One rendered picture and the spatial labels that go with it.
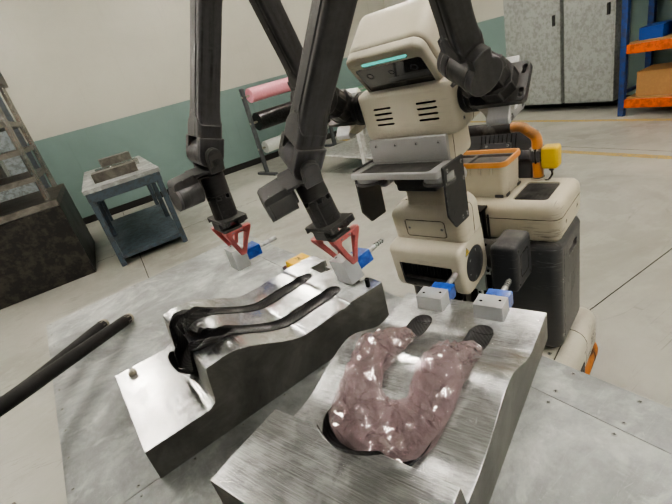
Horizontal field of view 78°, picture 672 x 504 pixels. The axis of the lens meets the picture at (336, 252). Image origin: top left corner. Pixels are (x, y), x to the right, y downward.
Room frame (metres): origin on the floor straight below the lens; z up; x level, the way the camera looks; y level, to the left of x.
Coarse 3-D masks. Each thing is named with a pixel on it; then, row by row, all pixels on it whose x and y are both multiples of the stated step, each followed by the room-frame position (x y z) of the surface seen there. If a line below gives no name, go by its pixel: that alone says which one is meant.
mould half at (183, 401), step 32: (256, 288) 0.87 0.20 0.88; (320, 288) 0.78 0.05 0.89; (352, 288) 0.74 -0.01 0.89; (224, 320) 0.69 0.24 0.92; (256, 320) 0.70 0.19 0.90; (320, 320) 0.66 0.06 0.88; (352, 320) 0.69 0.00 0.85; (160, 352) 0.74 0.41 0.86; (224, 352) 0.57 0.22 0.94; (256, 352) 0.58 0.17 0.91; (288, 352) 0.61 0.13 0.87; (320, 352) 0.64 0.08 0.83; (128, 384) 0.66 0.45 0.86; (160, 384) 0.63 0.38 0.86; (192, 384) 0.61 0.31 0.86; (224, 384) 0.55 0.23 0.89; (256, 384) 0.57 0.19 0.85; (288, 384) 0.60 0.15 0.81; (160, 416) 0.55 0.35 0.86; (192, 416) 0.53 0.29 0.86; (224, 416) 0.54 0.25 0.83; (160, 448) 0.49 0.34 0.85; (192, 448) 0.51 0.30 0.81
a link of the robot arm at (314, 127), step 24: (312, 0) 0.68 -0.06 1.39; (336, 0) 0.64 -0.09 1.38; (312, 24) 0.67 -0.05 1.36; (336, 24) 0.66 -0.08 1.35; (312, 48) 0.67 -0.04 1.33; (336, 48) 0.67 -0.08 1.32; (312, 72) 0.67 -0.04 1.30; (336, 72) 0.69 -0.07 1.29; (312, 96) 0.69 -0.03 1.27; (288, 120) 0.74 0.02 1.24; (312, 120) 0.70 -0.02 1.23; (288, 144) 0.75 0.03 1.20; (312, 144) 0.71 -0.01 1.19; (288, 168) 0.75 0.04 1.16
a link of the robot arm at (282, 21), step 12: (252, 0) 1.04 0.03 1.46; (264, 0) 1.03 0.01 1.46; (276, 0) 1.05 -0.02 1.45; (264, 12) 1.04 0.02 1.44; (276, 12) 1.05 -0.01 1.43; (264, 24) 1.06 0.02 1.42; (276, 24) 1.05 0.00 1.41; (288, 24) 1.07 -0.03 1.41; (276, 36) 1.06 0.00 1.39; (288, 36) 1.07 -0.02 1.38; (276, 48) 1.08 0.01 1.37; (288, 48) 1.07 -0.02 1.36; (300, 48) 1.09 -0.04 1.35; (288, 60) 1.08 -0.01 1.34; (300, 60) 1.09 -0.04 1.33; (288, 72) 1.10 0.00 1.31; (288, 84) 1.15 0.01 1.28; (336, 96) 1.13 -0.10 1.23
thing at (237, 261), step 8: (272, 240) 1.01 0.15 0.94; (224, 248) 0.97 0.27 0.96; (232, 248) 0.96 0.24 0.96; (248, 248) 0.96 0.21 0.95; (256, 248) 0.97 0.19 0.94; (232, 256) 0.94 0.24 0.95; (240, 256) 0.94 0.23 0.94; (248, 256) 0.96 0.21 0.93; (232, 264) 0.96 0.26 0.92; (240, 264) 0.94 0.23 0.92; (248, 264) 0.95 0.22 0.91
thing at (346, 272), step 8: (360, 248) 0.81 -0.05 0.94; (368, 248) 0.81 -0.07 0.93; (336, 256) 0.80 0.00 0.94; (352, 256) 0.76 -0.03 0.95; (360, 256) 0.78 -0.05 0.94; (368, 256) 0.79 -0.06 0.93; (336, 264) 0.77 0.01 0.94; (344, 264) 0.75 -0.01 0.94; (352, 264) 0.76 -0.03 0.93; (360, 264) 0.77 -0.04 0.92; (336, 272) 0.78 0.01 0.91; (344, 272) 0.75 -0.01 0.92; (352, 272) 0.75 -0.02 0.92; (360, 272) 0.76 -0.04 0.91; (344, 280) 0.77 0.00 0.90; (352, 280) 0.75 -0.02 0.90
